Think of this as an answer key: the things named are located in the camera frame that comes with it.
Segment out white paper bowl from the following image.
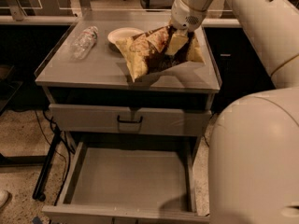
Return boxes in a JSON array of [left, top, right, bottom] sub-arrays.
[[107, 27, 143, 44]]

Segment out clear plastic water bottle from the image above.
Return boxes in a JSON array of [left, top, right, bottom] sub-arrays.
[[71, 26, 98, 60]]

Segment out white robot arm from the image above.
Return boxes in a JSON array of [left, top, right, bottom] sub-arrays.
[[171, 0, 299, 224]]

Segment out white shoe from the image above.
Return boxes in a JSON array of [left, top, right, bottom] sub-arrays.
[[0, 189, 9, 208]]

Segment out black drawer handle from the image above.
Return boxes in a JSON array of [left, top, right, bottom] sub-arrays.
[[117, 115, 143, 124]]

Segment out open middle drawer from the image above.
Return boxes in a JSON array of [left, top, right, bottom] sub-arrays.
[[43, 143, 209, 224]]

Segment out grey drawer cabinet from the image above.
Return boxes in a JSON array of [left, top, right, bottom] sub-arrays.
[[36, 10, 221, 224]]

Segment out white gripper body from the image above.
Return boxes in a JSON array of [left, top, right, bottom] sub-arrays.
[[171, 0, 206, 33]]

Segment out black table leg frame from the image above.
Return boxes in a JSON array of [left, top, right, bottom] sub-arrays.
[[0, 126, 62, 203]]

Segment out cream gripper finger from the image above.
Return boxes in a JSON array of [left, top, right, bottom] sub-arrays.
[[165, 30, 189, 56]]

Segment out brown chip bag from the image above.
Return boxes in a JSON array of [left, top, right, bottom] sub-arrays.
[[115, 25, 205, 81]]

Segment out closed top drawer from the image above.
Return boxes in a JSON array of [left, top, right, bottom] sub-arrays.
[[50, 104, 211, 136]]

